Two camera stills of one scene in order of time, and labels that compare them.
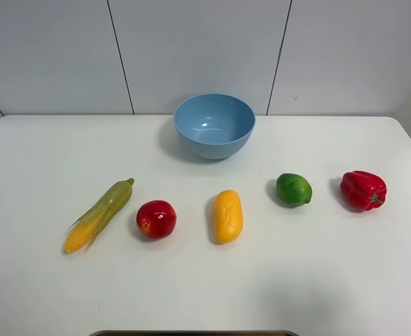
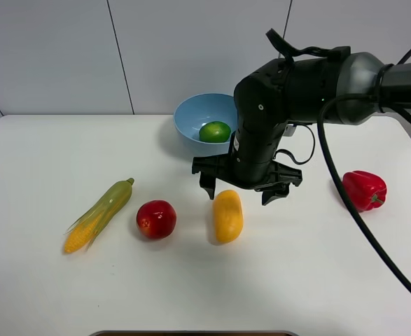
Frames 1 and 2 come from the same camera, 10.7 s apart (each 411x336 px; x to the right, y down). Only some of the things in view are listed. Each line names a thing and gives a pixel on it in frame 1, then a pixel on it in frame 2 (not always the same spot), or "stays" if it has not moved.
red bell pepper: [363, 191] stays
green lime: [293, 190] to [214, 131]
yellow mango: [228, 217] stays
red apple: [156, 219] stays
